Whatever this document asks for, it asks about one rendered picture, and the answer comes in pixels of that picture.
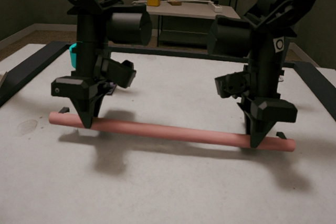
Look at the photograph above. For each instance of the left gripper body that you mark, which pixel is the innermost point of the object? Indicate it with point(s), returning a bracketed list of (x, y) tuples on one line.
[(83, 86)]

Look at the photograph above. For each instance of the teal open ring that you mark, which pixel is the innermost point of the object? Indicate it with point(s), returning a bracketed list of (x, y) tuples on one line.
[(73, 56)]

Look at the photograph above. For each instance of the pink long bar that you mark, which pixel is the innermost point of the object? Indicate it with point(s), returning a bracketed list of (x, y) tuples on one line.
[(280, 143)]

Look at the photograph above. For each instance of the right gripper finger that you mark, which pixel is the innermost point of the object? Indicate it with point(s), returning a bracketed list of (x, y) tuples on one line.
[(247, 119), (258, 129)]

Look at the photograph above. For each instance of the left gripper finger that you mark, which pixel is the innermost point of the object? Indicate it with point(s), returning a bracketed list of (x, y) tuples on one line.
[(98, 103), (85, 109)]

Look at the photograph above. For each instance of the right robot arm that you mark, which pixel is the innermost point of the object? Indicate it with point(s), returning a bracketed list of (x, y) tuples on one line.
[(232, 37)]

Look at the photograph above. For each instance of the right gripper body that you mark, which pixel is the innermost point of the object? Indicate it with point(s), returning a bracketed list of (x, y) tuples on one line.
[(266, 105)]

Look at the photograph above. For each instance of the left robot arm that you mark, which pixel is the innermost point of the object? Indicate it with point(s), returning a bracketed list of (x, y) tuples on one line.
[(111, 20)]

